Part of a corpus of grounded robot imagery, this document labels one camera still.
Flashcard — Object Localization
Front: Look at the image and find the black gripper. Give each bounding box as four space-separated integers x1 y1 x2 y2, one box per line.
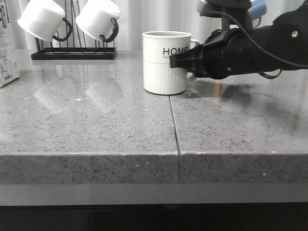
169 29 260 79

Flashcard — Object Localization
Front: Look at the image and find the whole milk carton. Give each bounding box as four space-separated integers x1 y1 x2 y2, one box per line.
0 0 20 88

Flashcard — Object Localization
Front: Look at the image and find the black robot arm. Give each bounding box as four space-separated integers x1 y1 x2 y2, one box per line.
169 0 308 79

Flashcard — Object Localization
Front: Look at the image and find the wooden mug tree stand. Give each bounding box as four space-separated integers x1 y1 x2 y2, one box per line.
215 81 222 97

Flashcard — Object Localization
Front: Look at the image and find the cream HOME mug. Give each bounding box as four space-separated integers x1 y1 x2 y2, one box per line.
142 31 200 95

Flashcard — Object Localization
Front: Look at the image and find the blue hanging mug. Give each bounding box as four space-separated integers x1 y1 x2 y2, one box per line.
248 0 267 29

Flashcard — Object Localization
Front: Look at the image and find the white mug right hanging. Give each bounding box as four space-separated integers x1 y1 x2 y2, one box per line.
76 0 120 43

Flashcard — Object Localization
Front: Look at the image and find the white mug hanging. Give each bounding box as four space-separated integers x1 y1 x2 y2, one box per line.
76 0 120 43
17 0 72 42

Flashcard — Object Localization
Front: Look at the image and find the white mug left hanging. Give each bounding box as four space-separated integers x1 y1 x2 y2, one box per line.
17 0 72 42

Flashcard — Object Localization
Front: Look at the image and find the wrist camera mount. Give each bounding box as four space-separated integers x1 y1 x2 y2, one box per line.
196 0 253 32

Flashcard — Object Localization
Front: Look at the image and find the black cable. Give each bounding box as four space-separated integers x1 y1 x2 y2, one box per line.
209 11 308 80

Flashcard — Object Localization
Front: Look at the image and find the black wire mug rack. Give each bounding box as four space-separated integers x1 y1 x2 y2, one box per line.
31 0 116 61

